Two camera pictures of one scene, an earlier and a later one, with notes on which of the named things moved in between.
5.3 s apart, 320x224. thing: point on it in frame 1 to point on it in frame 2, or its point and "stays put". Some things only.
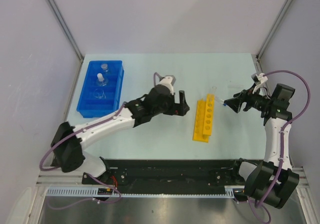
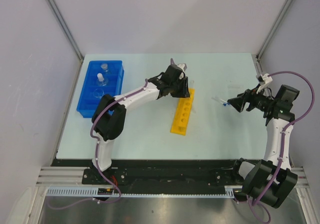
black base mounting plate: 165,173 stays put
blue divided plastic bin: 101,91 stays put
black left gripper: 179,108 to 184,92
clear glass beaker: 99,93 stays put
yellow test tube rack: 204,119 to 180,122
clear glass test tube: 214,88 to 192,84
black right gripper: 246,95 stays put
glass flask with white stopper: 101,81 stays put
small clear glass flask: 105,67 stays put
